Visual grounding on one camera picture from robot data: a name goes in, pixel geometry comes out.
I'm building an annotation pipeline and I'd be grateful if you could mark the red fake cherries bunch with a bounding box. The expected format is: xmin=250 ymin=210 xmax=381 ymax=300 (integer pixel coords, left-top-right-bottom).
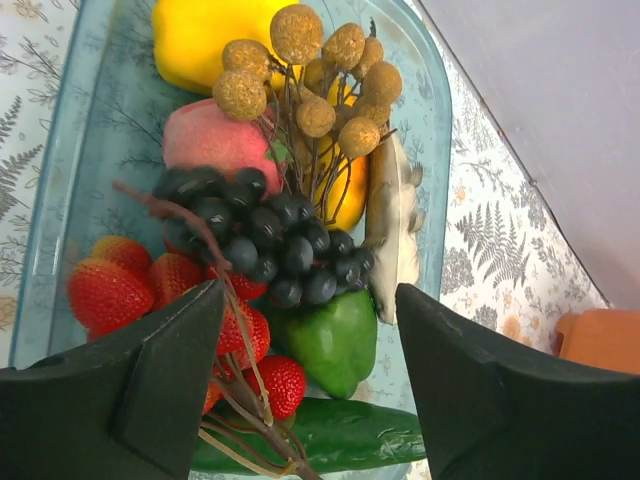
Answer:
xmin=68 ymin=235 xmax=306 ymax=420

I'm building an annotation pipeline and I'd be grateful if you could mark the floral patterned table mat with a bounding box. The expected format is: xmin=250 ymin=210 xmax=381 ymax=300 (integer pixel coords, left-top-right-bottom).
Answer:
xmin=1 ymin=1 xmax=603 ymax=364

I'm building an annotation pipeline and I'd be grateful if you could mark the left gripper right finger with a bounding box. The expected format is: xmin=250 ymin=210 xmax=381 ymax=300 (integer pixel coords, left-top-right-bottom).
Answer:
xmin=395 ymin=284 xmax=639 ymax=479

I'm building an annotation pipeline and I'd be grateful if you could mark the brown fake nuts cluster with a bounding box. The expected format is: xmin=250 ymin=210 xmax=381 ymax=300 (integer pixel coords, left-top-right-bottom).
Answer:
xmin=212 ymin=4 xmax=403 ymax=227

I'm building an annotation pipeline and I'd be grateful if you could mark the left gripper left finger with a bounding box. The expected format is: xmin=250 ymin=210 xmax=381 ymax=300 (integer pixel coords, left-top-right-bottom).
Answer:
xmin=1 ymin=280 xmax=225 ymax=479

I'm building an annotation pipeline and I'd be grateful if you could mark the green fake bell pepper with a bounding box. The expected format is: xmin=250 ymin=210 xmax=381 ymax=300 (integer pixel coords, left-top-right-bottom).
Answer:
xmin=265 ymin=289 xmax=378 ymax=399

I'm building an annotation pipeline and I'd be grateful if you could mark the yellow orange fake fruit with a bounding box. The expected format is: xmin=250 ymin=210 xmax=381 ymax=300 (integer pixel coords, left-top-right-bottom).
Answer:
xmin=314 ymin=80 xmax=369 ymax=231

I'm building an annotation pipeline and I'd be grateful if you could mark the yellow fake pepper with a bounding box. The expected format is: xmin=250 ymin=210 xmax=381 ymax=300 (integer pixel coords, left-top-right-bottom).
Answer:
xmin=151 ymin=0 xmax=291 ymax=97

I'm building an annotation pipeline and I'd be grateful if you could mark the pink fake peach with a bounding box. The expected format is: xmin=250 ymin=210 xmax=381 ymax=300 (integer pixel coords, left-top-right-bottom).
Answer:
xmin=162 ymin=98 xmax=282 ymax=195

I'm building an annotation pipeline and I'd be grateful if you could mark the orange plastic basket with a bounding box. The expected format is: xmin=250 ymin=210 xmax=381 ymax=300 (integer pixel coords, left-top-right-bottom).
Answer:
xmin=555 ymin=309 xmax=639 ymax=375

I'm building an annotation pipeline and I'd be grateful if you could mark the grey fake oyster shell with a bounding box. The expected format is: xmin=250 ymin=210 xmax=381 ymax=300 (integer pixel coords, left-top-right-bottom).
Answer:
xmin=364 ymin=134 xmax=426 ymax=325

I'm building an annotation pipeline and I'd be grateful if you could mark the blue transparent tray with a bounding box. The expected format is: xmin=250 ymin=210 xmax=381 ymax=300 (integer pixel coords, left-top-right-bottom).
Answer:
xmin=8 ymin=0 xmax=454 ymax=480

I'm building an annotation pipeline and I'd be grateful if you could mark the dark fake blueberries bunch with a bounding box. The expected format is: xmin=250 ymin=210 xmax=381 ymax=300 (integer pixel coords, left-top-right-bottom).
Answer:
xmin=112 ymin=165 xmax=376 ymax=310

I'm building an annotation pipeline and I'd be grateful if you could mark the green fake cucumber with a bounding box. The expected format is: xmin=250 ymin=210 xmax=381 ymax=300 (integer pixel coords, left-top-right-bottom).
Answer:
xmin=191 ymin=397 xmax=426 ymax=477

